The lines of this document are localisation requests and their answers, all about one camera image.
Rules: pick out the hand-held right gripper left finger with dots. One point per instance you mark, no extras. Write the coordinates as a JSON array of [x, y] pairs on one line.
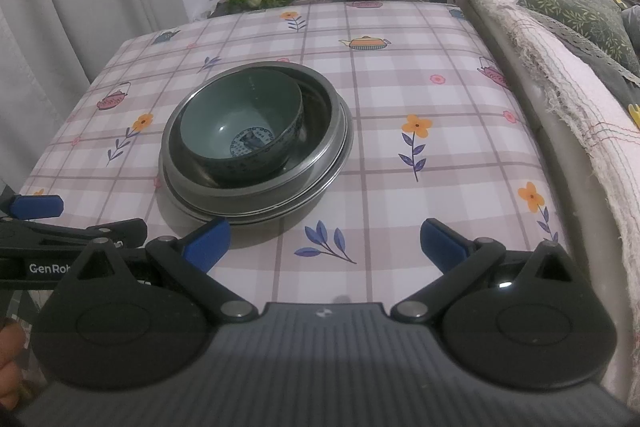
[[207, 242]]

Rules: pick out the green ceramic bowl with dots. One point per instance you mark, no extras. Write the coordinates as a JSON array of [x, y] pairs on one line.
[[225, 122]]

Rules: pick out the white curtain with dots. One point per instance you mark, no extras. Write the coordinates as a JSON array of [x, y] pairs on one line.
[[75, 7]]

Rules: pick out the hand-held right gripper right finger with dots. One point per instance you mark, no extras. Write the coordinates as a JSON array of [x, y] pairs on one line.
[[442, 242]]

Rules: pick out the person's left hand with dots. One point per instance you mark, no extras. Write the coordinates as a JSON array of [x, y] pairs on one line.
[[10, 357]]

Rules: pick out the plaid printed tablecloth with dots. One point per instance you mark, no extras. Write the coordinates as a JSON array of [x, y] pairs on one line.
[[425, 72]]

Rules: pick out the green leaf-pattern pillow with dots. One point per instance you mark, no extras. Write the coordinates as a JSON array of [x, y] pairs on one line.
[[575, 7]]

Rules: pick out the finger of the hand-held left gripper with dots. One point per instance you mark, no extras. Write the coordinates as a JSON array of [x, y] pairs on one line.
[[37, 206], [50, 237]]

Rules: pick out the large steel bowl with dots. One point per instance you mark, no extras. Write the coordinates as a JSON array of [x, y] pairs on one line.
[[320, 181]]

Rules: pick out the white fringed blanket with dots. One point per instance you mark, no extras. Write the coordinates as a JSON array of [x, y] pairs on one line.
[[565, 187]]

